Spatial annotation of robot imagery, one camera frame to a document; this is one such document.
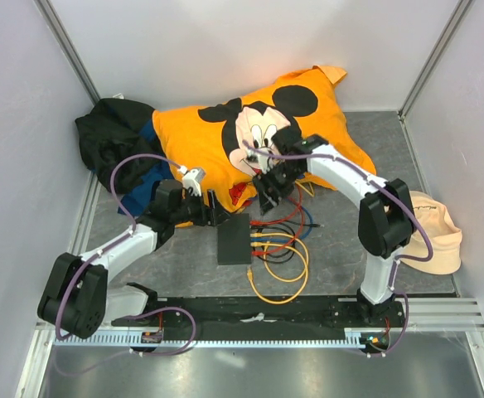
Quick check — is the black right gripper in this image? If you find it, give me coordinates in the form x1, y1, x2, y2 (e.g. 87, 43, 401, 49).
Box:
250, 161, 303, 216

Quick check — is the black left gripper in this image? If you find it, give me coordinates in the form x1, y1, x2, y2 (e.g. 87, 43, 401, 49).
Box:
171, 188, 232, 227

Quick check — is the red ethernet cable top port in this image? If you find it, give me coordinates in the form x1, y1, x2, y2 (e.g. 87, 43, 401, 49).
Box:
248, 184, 304, 227

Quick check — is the black network switch box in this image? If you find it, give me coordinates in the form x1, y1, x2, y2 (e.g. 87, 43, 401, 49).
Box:
216, 213, 252, 265

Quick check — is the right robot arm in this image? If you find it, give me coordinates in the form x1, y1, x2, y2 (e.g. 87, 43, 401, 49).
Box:
244, 128, 416, 327

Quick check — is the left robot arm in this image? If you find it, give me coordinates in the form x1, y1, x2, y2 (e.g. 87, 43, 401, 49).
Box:
37, 180, 230, 339

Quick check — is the orange Mickey Mouse pillow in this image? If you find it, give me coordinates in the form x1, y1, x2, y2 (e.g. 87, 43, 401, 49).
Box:
152, 66, 376, 212

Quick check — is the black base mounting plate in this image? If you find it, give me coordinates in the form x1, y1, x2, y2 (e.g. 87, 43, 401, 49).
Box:
111, 295, 404, 339

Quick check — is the black and blue clothing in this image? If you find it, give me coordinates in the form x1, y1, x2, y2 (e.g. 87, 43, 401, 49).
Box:
75, 98, 173, 216

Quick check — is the beige bucket hat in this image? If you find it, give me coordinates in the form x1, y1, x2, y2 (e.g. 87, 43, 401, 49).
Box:
402, 191, 462, 275

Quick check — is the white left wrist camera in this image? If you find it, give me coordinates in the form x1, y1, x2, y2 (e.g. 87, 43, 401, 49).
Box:
182, 167, 206, 197

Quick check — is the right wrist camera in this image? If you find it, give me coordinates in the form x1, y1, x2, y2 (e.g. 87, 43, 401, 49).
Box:
245, 148, 274, 173

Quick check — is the yellow ethernet cable short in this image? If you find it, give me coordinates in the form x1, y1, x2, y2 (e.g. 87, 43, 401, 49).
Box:
250, 179, 319, 264

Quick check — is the blue ethernet cable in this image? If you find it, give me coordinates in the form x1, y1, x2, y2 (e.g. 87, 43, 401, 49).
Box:
250, 202, 314, 245

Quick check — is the black power cable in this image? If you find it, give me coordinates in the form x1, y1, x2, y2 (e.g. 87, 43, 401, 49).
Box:
249, 219, 324, 265

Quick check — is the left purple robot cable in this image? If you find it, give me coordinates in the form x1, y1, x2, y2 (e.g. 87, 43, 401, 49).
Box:
53, 153, 197, 377

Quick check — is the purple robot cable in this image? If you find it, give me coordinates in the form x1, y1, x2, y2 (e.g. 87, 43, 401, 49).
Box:
241, 139, 435, 360
53, 153, 197, 377

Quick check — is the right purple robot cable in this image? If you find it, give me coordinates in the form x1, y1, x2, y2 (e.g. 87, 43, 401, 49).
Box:
241, 139, 435, 360

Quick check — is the aluminium rail frame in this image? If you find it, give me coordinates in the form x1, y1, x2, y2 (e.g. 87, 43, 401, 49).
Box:
24, 1, 484, 397

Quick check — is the grey slotted cable duct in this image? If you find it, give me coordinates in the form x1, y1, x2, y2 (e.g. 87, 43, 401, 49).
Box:
53, 329, 373, 349

